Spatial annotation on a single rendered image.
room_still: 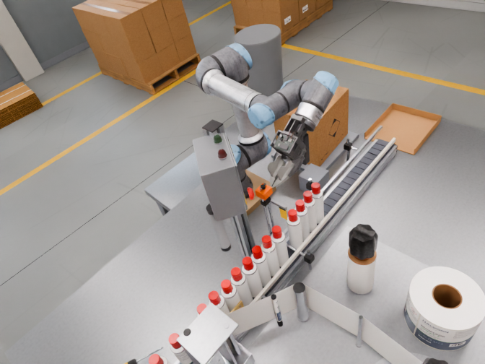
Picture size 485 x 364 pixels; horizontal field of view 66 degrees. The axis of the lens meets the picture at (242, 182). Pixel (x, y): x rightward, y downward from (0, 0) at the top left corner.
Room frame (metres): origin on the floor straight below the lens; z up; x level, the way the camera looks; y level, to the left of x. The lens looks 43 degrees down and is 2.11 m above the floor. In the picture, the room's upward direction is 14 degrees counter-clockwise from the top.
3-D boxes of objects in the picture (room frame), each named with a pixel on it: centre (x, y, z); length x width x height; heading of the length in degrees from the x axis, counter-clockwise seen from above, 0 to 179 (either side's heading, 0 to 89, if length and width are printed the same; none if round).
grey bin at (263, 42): (3.56, -0.49, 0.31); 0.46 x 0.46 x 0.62
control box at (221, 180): (0.82, 0.06, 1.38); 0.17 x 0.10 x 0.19; 3
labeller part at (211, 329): (0.48, 0.19, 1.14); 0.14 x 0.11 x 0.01; 128
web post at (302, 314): (0.59, -0.09, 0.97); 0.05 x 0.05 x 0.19
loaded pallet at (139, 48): (4.78, 0.81, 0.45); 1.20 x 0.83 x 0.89; 37
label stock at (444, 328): (0.47, -0.49, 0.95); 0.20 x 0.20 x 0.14
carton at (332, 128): (1.48, -0.41, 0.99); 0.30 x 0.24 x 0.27; 132
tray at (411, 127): (1.44, -0.86, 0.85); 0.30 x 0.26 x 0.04; 128
